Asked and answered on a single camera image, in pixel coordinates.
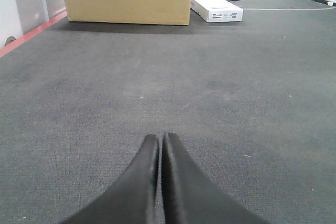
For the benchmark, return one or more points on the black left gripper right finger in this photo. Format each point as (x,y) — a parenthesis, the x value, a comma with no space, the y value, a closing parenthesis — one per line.
(188,194)

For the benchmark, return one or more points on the red floor edge strip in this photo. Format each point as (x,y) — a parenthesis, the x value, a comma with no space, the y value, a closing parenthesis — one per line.
(29,35)

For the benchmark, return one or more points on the long white carton box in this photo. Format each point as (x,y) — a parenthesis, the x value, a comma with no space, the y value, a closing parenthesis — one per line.
(217,11)

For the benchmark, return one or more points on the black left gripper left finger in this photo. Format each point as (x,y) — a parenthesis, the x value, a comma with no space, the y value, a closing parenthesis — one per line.
(131,198)

